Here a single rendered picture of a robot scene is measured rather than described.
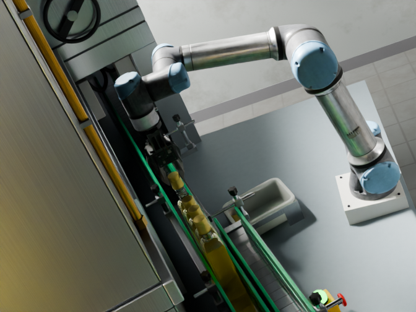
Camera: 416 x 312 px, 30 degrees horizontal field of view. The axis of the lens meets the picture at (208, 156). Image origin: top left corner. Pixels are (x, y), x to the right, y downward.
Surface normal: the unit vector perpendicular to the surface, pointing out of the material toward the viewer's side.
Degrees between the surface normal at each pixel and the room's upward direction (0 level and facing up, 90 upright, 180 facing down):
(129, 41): 90
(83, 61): 90
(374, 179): 99
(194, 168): 0
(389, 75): 0
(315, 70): 84
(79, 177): 90
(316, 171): 0
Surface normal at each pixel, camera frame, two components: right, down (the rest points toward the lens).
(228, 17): 0.00, 0.53
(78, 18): 0.31, 0.40
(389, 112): -0.36, -0.79
